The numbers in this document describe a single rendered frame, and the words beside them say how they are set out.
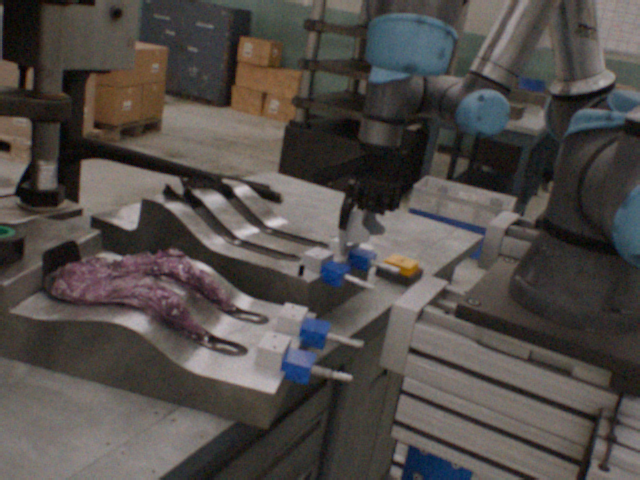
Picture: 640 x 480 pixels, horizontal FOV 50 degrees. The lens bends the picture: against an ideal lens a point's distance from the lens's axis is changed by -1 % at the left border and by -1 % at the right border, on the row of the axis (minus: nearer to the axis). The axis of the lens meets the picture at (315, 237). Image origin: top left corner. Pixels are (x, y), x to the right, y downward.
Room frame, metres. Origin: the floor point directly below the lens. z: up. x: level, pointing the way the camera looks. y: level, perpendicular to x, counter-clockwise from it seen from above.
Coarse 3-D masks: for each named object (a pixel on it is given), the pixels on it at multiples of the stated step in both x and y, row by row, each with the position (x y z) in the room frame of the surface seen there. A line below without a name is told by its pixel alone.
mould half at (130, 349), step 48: (48, 240) 0.99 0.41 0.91; (96, 240) 1.06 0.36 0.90; (0, 288) 0.82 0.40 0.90; (0, 336) 0.82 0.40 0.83; (48, 336) 0.81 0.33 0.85; (96, 336) 0.80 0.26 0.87; (144, 336) 0.79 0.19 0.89; (240, 336) 0.89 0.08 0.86; (288, 336) 0.92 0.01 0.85; (144, 384) 0.79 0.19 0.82; (192, 384) 0.78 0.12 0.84; (240, 384) 0.77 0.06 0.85; (288, 384) 0.86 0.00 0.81
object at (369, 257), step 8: (336, 240) 1.21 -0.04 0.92; (336, 248) 1.21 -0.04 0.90; (352, 248) 1.21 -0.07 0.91; (360, 248) 1.23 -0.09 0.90; (344, 256) 1.20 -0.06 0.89; (352, 256) 1.20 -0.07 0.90; (360, 256) 1.19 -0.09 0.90; (368, 256) 1.19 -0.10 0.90; (376, 256) 1.22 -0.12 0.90; (352, 264) 1.20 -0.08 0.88; (360, 264) 1.19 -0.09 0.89; (368, 264) 1.19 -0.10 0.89; (376, 264) 1.19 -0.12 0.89; (384, 264) 1.19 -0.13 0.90; (392, 272) 1.18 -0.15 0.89
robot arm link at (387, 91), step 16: (384, 80) 1.18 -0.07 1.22; (400, 80) 1.18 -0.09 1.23; (416, 80) 1.20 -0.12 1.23; (368, 96) 1.20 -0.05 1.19; (384, 96) 1.18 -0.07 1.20; (400, 96) 1.18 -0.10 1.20; (416, 96) 1.19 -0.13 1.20; (368, 112) 1.20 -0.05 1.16; (384, 112) 1.18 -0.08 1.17; (400, 112) 1.19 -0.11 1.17
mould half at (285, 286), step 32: (96, 224) 1.27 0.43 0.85; (128, 224) 1.26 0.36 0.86; (160, 224) 1.20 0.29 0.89; (192, 224) 1.19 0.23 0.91; (224, 224) 1.25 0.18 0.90; (288, 224) 1.36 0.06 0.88; (192, 256) 1.16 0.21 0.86; (224, 256) 1.13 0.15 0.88; (256, 256) 1.14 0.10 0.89; (256, 288) 1.10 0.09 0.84; (288, 288) 1.08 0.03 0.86; (320, 288) 1.10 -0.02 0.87; (352, 288) 1.23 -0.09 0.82
